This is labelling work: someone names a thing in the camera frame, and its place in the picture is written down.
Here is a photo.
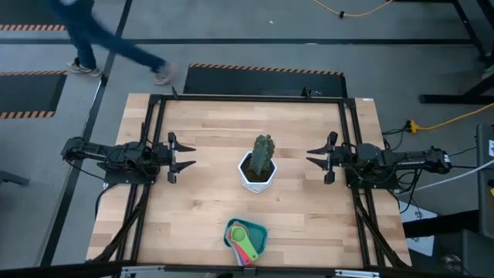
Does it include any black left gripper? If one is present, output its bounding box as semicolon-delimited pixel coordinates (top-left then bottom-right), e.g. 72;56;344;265
154;131;197;185

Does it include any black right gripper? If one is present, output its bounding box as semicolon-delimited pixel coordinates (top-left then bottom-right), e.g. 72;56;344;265
306;131;351;185

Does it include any green measuring cup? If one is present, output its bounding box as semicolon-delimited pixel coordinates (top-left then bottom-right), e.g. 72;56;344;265
230;225;259;262

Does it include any teal plastic basket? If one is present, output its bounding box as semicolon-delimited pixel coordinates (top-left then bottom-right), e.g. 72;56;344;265
223;218;269;259

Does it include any red measuring cup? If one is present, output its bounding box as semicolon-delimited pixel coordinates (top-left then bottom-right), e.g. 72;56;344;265
234;242;252;266

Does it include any green cactus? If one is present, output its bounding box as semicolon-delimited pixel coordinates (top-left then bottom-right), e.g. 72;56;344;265
249;134;276;177

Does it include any white hexagonal plant pot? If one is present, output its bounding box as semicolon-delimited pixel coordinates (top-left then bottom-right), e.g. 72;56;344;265
237;150;278;193

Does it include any large black hazard-striped floor mat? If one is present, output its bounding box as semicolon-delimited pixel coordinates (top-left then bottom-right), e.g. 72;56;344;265
183;63;347;98

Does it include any white sheet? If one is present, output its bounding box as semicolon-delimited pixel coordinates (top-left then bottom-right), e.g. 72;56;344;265
399;200;439;258

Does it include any black floor bar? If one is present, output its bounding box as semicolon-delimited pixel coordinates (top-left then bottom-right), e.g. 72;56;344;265
403;210;479;239

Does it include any black metal stand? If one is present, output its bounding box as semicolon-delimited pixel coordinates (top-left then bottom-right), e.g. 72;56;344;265
418;0;494;105

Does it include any person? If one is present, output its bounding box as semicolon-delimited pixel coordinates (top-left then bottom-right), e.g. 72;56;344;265
48;0;179;87

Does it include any grey cabinet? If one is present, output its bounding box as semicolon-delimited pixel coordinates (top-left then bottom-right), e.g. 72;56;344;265
476;123;494;240

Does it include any black crossbar with silver brackets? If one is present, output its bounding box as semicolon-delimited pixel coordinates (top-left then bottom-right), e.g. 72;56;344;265
0;260;494;278

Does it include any dark furniture leg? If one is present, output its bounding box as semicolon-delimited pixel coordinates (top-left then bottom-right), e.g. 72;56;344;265
0;168;31;187

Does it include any dark grey box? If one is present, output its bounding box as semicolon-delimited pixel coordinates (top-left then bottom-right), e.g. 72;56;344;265
431;229;494;278

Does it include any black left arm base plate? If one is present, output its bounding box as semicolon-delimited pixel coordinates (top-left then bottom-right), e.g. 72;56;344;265
103;160;160;185

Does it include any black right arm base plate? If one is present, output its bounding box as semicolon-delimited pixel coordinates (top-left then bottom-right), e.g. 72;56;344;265
344;158;399;190

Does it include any black aluminium table frame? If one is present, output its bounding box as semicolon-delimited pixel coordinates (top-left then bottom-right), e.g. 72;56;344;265
86;86;412;271

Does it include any yellow extension cable with plug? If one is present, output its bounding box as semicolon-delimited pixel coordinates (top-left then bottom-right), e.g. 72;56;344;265
404;102;494;134

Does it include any yellow cable with black clip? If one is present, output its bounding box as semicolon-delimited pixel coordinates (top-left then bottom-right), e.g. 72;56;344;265
311;0;395;19

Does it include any white cable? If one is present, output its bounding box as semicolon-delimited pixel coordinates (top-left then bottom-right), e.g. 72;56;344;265
401;158;494;194

